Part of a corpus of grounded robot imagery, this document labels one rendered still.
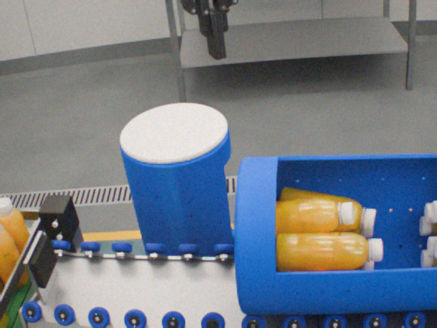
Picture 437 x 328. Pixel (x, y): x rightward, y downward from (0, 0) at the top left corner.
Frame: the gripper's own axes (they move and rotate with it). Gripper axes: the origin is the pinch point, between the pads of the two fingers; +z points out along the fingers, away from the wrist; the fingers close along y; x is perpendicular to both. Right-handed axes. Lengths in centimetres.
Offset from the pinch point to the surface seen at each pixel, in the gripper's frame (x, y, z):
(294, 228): -4.6, 8.4, 35.9
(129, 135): 57, -5, 43
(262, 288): -12.3, -1.9, 38.3
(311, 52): 216, 146, 113
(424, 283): -26, 21, 39
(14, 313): 23, -46, 58
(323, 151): 156, 115, 144
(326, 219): -7.3, 13.3, 34.3
